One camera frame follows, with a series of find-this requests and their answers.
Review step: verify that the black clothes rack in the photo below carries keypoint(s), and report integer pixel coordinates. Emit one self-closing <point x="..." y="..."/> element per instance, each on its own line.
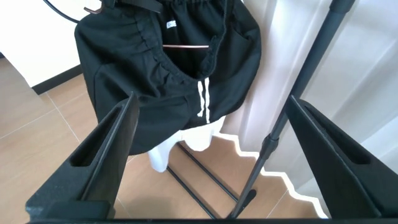
<point x="314" y="56"/>

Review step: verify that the white printed t-shirt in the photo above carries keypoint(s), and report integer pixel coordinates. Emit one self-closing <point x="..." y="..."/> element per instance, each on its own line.
<point x="158" y="158"/>

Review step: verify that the beige curtain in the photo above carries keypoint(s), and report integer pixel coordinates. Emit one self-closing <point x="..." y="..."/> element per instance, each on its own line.
<point x="357" y="62"/>

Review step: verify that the pink clothes hanger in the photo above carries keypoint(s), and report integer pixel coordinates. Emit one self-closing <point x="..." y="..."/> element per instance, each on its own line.
<point x="186" y="46"/>

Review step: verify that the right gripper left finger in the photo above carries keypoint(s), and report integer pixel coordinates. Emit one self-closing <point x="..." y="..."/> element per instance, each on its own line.
<point x="87" y="180"/>

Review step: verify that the black garment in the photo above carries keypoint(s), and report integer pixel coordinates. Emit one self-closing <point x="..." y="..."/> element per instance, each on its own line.
<point x="124" y="62"/>

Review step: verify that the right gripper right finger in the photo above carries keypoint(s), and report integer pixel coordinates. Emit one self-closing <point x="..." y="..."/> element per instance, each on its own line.
<point x="342" y="177"/>

